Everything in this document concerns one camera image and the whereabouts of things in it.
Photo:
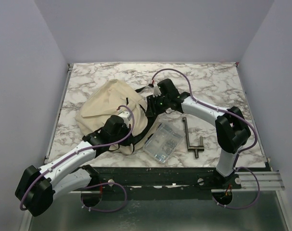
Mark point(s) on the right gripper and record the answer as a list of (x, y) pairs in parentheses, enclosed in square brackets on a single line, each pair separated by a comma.
[(151, 109)]

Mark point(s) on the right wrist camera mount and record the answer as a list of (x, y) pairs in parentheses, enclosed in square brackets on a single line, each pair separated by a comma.
[(156, 90)]

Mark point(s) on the cream canvas backpack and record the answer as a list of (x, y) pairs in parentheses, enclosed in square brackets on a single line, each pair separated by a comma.
[(104, 103)]

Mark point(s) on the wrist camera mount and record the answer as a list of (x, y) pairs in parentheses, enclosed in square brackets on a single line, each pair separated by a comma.
[(125, 115), (156, 90)]

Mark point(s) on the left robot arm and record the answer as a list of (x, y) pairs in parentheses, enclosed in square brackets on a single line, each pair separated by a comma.
[(38, 187)]

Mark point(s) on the dark metal T-handle tool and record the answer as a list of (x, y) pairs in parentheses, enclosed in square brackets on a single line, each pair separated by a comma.
[(191, 142)]

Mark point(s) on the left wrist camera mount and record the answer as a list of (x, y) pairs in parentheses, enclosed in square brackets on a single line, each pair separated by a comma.
[(125, 115)]

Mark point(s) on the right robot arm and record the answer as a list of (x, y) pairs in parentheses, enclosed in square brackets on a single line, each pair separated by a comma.
[(232, 130)]

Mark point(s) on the clear plastic parts box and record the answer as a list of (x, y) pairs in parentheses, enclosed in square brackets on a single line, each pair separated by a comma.
[(163, 142)]

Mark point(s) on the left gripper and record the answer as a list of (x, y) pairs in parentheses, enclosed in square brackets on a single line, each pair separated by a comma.
[(127, 129)]

